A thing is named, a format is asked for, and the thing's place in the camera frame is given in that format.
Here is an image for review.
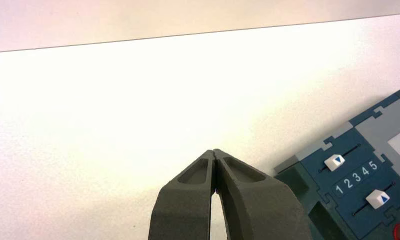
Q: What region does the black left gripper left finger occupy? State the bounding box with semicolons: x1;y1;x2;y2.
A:
148;149;216;240

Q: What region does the white slider knob up arrow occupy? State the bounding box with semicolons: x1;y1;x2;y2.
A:
365;189;391;210

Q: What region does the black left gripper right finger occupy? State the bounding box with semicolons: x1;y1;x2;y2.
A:
214;148;312;240

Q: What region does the white slider knob down arrow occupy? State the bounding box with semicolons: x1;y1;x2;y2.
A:
323;153;346;172

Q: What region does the blue grey control box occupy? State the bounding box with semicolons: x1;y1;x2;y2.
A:
273;82;400;240

